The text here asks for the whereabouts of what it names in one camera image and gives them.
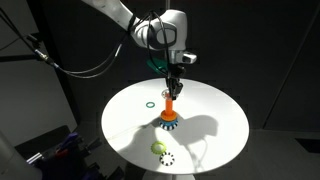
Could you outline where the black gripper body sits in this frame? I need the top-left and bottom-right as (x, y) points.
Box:
(168, 50), (197, 79)

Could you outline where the clear band with dots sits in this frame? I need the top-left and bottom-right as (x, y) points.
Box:
(161, 89), (172, 99)

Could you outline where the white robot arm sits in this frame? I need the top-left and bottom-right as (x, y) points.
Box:
(0, 0), (197, 180)

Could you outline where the orange pole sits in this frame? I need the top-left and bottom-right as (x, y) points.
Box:
(165, 98), (173, 116)

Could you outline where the grey vertical pole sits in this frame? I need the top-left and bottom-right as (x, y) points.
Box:
(165, 0), (171, 10)

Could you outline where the white round table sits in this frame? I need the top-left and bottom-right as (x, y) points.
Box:
(101, 78), (249, 180)

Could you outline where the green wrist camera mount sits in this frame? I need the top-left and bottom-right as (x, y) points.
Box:
(146, 58), (168, 75)

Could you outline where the blue base ring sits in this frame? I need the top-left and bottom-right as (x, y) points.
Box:
(159, 117), (179, 126)

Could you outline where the black white striped base ring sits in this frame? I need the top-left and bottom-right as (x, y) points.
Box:
(158, 120), (180, 132)

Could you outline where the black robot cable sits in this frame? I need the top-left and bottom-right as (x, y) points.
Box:
(0, 8), (174, 81)

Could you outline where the lime green gear ring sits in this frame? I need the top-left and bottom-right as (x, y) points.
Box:
(150, 140), (167, 156)

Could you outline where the black white loose ring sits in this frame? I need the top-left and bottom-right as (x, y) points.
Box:
(159, 151), (176, 167)

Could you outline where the blue handled clamp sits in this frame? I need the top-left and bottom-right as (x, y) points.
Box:
(59, 132), (79, 149)

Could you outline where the orange handled clamp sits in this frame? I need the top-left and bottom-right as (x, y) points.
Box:
(55, 149), (68, 157)

